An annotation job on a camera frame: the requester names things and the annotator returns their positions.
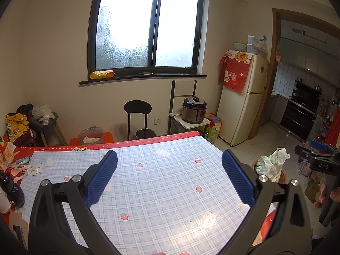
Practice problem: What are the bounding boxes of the grey flat case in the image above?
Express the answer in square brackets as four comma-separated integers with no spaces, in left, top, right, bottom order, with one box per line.
[12,224,25,249]

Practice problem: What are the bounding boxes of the brown round bin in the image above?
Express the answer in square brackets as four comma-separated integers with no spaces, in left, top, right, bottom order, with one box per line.
[251,159,287,184]

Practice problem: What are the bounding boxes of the black round chair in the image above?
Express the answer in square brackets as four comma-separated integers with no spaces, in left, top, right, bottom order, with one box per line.
[124,100,157,141]

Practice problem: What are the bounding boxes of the yellow snack packet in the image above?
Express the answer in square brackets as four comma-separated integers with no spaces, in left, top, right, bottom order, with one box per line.
[89,70,115,79]

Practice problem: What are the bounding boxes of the colourful shopping bag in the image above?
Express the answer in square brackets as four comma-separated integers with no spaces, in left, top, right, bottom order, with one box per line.
[204,113,223,144]

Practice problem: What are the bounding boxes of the yellow garment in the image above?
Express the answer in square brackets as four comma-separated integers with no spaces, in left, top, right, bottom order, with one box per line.
[6,113,30,142]

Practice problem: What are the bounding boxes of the black kitchen range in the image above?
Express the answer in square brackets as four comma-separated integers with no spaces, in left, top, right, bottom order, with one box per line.
[280,81,323,142]

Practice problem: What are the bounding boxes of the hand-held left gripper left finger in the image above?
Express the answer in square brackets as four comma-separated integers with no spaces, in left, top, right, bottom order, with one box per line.
[28,149,119,255]

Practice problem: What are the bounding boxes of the blue plaid tablecloth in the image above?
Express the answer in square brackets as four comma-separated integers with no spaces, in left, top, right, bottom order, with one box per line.
[20,135,277,255]

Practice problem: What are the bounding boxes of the white side table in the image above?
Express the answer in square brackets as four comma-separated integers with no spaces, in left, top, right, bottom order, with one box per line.
[169,112,211,139]

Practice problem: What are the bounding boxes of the brown notebook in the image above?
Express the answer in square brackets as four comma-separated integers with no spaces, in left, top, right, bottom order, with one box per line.
[8,212,30,247]

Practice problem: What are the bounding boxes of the dark red garment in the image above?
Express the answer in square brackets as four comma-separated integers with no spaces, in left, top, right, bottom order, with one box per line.
[16,130,35,146]

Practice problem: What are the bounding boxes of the person's right hand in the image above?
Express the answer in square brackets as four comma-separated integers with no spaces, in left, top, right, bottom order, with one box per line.
[329,188,340,204]

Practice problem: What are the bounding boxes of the clear plastic container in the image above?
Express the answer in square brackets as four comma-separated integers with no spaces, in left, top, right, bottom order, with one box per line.
[246,35,257,54]

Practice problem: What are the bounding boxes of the colourful snack packets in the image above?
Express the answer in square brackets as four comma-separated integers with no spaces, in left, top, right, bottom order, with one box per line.
[0,135,18,173]

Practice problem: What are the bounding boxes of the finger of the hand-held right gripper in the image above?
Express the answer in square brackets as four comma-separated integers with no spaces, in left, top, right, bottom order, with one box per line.
[309,139,336,152]

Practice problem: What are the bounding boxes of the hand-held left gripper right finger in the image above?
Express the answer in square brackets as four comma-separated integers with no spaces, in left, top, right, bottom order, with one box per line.
[221,149,313,255]

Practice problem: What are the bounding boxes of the grey round stool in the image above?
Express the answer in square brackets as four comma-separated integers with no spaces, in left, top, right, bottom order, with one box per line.
[29,112,68,146]

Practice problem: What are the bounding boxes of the wooden door frame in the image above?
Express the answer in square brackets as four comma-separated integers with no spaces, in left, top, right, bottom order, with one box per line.
[248,8,340,141]

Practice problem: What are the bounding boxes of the white plastic bag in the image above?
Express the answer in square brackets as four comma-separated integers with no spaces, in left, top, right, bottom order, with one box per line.
[255,147,291,183]

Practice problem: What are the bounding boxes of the black framed window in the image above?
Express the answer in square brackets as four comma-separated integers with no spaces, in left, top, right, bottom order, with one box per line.
[87,0,205,75]

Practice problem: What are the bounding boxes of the orange stool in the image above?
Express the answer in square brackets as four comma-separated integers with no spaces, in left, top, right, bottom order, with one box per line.
[69,132,115,145]

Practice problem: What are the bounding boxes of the cream refrigerator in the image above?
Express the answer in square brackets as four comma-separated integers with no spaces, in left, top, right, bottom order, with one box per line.
[216,50,269,147]

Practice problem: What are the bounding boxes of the white cup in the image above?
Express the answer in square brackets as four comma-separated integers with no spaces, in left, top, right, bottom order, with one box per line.
[0,191,11,214]

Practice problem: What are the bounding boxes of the red printed cloth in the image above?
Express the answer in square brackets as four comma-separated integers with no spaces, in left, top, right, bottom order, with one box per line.
[219,50,252,95]

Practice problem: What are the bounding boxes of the crumpled clear plastic bag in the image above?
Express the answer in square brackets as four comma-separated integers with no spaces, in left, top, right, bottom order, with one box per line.
[32,104,54,124]

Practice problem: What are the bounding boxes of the clear lidded food container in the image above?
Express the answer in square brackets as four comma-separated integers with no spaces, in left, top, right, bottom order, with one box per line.
[78,126,105,145]

